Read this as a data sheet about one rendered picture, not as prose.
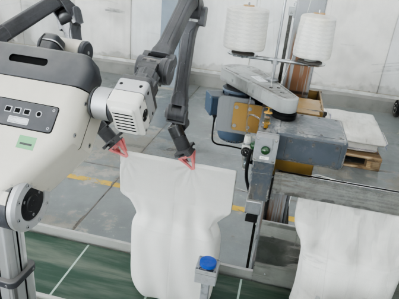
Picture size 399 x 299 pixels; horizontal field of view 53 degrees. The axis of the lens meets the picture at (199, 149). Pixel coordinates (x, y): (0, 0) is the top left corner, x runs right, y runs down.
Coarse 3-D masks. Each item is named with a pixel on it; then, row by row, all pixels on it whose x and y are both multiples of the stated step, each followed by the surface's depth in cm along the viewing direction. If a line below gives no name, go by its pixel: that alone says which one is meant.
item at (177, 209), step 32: (128, 160) 170; (160, 160) 166; (128, 192) 176; (160, 192) 172; (192, 192) 169; (224, 192) 165; (160, 224) 170; (192, 224) 169; (160, 256) 175; (192, 256) 172; (160, 288) 182; (192, 288) 178
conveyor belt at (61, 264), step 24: (48, 240) 219; (48, 264) 202; (72, 264) 204; (96, 264) 205; (120, 264) 207; (48, 288) 187; (72, 288) 189; (96, 288) 190; (120, 288) 191; (216, 288) 197; (240, 288) 198; (264, 288) 200
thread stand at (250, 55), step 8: (280, 24) 151; (280, 32) 152; (240, 56) 153; (248, 56) 153; (256, 56) 156; (264, 56) 157; (296, 64) 155; (304, 64) 149; (312, 64) 150; (320, 64) 151; (272, 72) 159; (272, 80) 158
